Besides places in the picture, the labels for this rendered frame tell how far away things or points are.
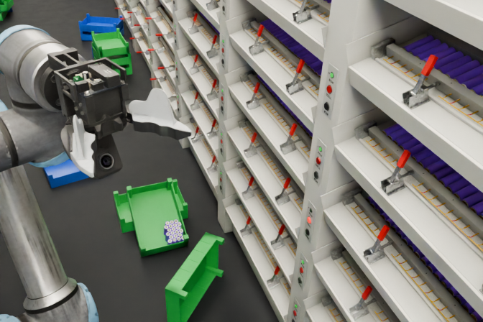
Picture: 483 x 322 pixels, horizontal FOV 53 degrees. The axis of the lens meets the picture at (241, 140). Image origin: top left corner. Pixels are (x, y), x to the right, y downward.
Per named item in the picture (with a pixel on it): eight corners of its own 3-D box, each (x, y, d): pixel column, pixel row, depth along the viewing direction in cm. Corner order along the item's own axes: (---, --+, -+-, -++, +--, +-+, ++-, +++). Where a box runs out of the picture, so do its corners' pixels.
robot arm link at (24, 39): (52, 71, 83) (41, 14, 78) (87, 96, 76) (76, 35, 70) (-4, 86, 78) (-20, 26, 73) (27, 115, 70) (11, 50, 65)
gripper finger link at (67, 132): (56, 152, 55) (65, 114, 62) (58, 162, 55) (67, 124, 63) (98, 148, 55) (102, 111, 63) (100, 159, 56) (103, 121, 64)
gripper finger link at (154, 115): (189, 100, 56) (118, 89, 59) (190, 143, 60) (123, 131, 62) (198, 90, 59) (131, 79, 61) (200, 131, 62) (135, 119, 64)
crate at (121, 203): (122, 233, 211) (120, 219, 207) (115, 204, 226) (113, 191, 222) (187, 218, 220) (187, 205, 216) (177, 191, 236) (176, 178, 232)
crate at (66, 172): (51, 188, 234) (48, 175, 230) (42, 167, 249) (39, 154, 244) (111, 171, 248) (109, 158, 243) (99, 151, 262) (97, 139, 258)
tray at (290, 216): (300, 249, 140) (295, 228, 134) (229, 139, 186) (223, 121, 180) (360, 220, 143) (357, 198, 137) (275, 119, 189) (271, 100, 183)
